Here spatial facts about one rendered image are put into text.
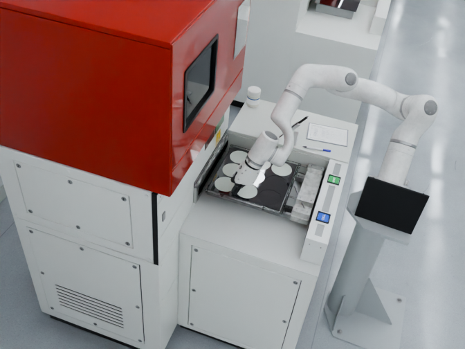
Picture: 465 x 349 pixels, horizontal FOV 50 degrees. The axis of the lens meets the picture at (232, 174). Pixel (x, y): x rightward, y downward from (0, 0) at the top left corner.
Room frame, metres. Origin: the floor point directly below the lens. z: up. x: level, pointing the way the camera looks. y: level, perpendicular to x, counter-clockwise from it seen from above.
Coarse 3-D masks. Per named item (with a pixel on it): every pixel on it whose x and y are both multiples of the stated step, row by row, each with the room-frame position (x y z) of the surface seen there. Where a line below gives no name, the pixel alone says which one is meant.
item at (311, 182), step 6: (306, 174) 1.86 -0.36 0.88; (312, 174) 1.86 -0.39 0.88; (318, 174) 1.87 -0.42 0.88; (306, 180) 1.82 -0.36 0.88; (312, 180) 1.82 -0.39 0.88; (318, 180) 1.83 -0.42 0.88; (306, 186) 1.77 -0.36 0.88; (312, 186) 1.78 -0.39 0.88; (318, 186) 1.78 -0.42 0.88; (300, 192) 1.73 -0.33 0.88; (306, 192) 1.73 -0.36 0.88; (312, 192) 1.74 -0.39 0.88; (312, 198) 1.69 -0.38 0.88; (294, 216) 1.56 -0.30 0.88; (300, 222) 1.55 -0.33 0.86; (306, 222) 1.55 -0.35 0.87
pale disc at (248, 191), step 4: (244, 188) 1.69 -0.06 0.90; (248, 188) 1.69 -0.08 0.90; (252, 188) 1.69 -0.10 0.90; (256, 188) 1.70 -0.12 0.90; (240, 192) 1.66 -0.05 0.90; (244, 192) 1.66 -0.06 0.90; (248, 192) 1.67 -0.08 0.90; (252, 192) 1.67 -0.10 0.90; (256, 192) 1.67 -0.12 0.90; (240, 196) 1.63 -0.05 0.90; (244, 196) 1.64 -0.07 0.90; (248, 196) 1.64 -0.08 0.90; (252, 196) 1.64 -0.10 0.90
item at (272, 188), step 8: (224, 160) 1.87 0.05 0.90; (216, 176) 1.75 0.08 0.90; (224, 176) 1.76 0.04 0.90; (264, 176) 1.79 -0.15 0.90; (272, 176) 1.80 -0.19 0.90; (280, 176) 1.80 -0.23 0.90; (288, 176) 1.81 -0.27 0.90; (256, 184) 1.72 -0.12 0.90; (264, 184) 1.73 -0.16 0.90; (272, 184) 1.74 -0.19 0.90; (280, 184) 1.74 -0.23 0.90; (288, 184) 1.75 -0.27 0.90; (224, 192) 1.65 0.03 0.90; (264, 192) 1.68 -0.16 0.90; (272, 192) 1.69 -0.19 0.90; (280, 192) 1.69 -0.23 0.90; (248, 200) 1.61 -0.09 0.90; (256, 200) 1.62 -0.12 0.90; (264, 200) 1.62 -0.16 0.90; (272, 200) 1.63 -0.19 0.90; (280, 200) 1.64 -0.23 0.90
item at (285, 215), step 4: (216, 196) 1.69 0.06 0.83; (228, 200) 1.67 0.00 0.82; (232, 200) 1.67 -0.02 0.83; (244, 204) 1.65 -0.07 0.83; (256, 208) 1.64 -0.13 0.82; (260, 208) 1.64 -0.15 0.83; (268, 212) 1.63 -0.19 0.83; (272, 212) 1.62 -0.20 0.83; (284, 212) 1.61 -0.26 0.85; (280, 216) 1.61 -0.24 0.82; (284, 216) 1.61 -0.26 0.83; (288, 216) 1.60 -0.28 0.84; (308, 224) 1.58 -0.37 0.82
